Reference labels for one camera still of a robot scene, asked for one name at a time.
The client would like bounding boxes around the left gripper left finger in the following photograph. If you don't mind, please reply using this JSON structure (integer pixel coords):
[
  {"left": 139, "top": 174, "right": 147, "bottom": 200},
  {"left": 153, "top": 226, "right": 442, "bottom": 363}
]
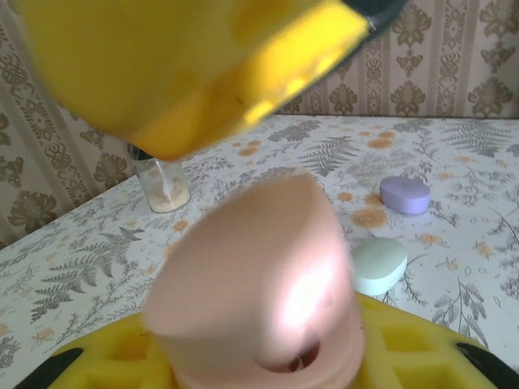
[{"left": 14, "top": 318, "right": 182, "bottom": 389}]

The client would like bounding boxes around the mint green charging case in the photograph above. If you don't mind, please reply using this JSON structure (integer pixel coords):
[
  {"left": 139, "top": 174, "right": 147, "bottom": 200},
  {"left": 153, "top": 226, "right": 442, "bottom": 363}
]
[{"left": 350, "top": 237, "right": 409, "bottom": 297}]

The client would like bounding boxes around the glass jar black lid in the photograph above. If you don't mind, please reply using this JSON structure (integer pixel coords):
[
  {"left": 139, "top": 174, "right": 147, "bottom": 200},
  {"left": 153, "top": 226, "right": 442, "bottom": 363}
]
[{"left": 126, "top": 141, "right": 191, "bottom": 214}]

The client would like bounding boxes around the lavender charging case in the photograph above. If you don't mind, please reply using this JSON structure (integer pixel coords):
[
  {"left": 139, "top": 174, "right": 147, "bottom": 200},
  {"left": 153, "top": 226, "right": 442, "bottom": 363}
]
[{"left": 379, "top": 176, "right": 432, "bottom": 216}]

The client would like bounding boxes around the peach charging case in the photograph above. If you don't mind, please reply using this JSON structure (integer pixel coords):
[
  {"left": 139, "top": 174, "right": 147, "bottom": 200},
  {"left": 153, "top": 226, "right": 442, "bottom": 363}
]
[{"left": 144, "top": 172, "right": 366, "bottom": 389}]

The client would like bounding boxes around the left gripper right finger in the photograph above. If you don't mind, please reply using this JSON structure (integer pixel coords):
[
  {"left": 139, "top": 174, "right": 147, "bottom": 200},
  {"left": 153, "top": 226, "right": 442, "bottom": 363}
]
[{"left": 351, "top": 293, "right": 519, "bottom": 389}]

